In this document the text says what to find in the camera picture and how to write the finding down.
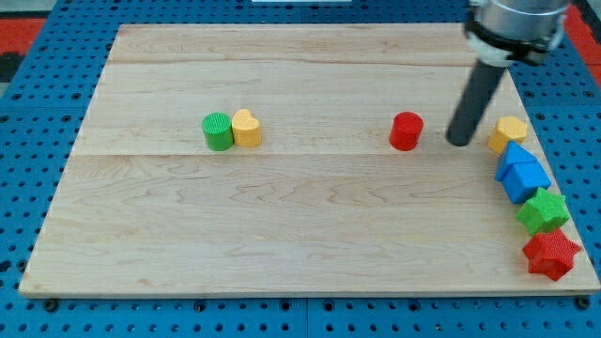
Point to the blue triangle block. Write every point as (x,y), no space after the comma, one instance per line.
(514,153)

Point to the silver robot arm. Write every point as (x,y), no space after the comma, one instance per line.
(502,32)

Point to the yellow hexagon block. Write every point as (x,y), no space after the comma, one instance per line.
(508,128)

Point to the red cylinder block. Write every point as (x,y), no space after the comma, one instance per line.
(406,131)

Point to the green star block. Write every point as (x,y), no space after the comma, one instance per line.
(544,212)

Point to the blue cube block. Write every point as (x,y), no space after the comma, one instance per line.
(523,179)

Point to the red star block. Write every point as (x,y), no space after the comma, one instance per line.
(551,254)

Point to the yellow heart block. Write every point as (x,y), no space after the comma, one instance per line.
(246,129)

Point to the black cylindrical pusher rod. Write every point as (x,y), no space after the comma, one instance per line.
(478,92)

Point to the wooden board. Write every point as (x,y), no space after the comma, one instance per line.
(325,207)

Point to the green cylinder block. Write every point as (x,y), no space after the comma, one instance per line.
(217,129)

